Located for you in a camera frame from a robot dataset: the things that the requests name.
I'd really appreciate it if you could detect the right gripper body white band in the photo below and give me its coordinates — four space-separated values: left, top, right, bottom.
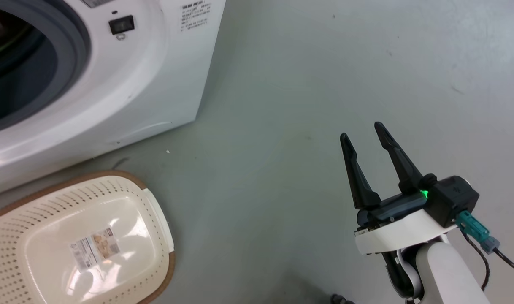
354 191 458 256

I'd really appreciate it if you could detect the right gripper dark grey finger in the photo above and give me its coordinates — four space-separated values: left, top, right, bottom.
340 133 381 210
374 122 425 195

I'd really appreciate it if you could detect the white front-load washing machine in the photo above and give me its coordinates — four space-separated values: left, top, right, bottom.
0 0 227 198

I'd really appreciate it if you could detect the paper product label in basket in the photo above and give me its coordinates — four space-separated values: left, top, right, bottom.
69 228 121 271

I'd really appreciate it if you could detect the cream perforated laundry basket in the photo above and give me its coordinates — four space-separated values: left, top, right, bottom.
0 170 176 304

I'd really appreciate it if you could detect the printed label sticker on washer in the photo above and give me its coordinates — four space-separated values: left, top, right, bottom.
180 1 212 33

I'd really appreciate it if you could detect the black door latch socket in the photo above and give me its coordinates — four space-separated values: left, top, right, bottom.
108 15 135 35

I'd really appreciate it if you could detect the grey rubber door gasket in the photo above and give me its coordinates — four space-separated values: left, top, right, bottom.
0 0 92 136

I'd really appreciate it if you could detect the black cable with teal connector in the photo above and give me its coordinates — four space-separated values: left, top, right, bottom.
455 210 514 278

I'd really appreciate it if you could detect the thin black cable loop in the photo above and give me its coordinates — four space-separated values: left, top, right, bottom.
460 228 491 293

